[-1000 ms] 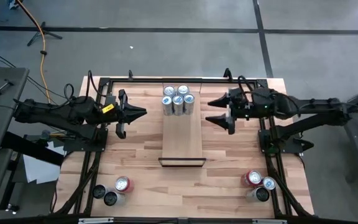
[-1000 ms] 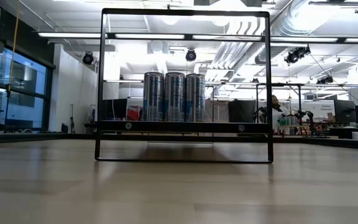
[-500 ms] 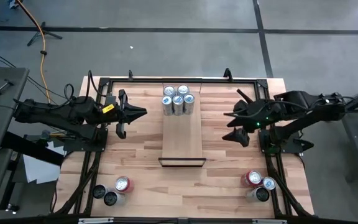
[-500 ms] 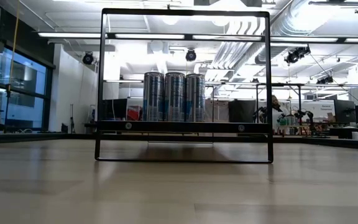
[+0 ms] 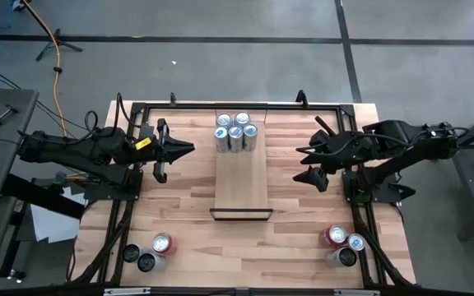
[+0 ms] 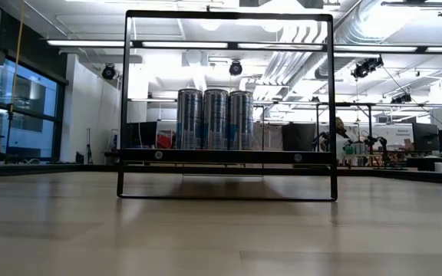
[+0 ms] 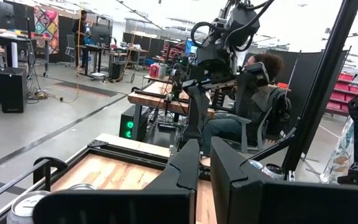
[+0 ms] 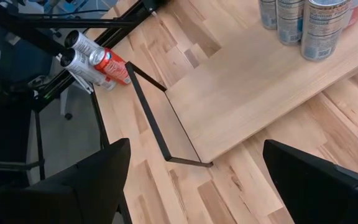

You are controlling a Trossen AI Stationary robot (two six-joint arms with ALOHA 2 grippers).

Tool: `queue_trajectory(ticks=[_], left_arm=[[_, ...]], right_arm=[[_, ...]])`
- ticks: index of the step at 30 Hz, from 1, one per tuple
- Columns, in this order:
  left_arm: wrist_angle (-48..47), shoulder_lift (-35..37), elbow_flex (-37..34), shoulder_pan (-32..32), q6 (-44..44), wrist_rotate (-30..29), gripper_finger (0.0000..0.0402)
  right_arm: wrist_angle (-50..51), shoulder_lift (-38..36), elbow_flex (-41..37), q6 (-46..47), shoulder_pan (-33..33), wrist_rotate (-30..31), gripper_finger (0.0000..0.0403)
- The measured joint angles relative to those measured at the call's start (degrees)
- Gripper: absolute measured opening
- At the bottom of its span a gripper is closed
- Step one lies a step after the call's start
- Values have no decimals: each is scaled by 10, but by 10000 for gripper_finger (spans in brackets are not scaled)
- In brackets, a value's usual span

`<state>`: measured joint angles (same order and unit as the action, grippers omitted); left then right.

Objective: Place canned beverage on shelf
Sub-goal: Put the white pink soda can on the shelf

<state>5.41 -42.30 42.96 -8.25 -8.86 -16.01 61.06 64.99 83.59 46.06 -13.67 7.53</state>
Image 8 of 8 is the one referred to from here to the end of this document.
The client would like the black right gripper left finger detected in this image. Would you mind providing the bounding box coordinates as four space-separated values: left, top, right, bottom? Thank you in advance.
29 138 132 224

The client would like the red soda can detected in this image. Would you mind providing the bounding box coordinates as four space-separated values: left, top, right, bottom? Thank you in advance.
88 46 132 86

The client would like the silver blue energy drink can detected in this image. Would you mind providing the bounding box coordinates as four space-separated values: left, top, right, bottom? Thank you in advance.
259 0 278 30
275 0 306 46
300 0 352 62

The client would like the black-top silver can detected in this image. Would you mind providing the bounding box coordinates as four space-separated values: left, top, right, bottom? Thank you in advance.
59 47 117 91
63 29 101 58

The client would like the pale pink soda can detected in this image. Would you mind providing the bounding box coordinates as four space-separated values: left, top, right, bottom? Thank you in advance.
342 0 358 29

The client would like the black support beam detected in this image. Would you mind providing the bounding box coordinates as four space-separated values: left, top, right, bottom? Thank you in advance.
0 2 67 57

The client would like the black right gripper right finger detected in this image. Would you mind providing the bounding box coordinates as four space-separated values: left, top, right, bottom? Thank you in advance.
263 139 358 224

